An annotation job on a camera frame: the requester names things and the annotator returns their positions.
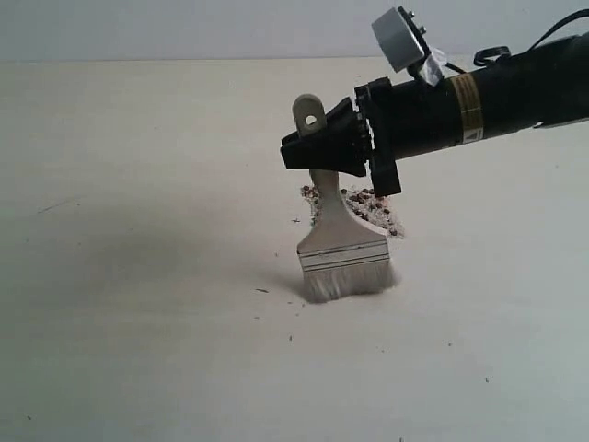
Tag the right wrist camera with tape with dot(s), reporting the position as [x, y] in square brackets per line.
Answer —
[405, 48]

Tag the white paint brush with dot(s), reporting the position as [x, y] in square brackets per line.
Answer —
[341, 256]

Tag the scattered rice and brown pellets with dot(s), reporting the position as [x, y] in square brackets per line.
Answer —
[363, 204]

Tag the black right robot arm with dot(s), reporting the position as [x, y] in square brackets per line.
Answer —
[544, 87]

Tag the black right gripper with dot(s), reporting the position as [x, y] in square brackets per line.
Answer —
[407, 120]

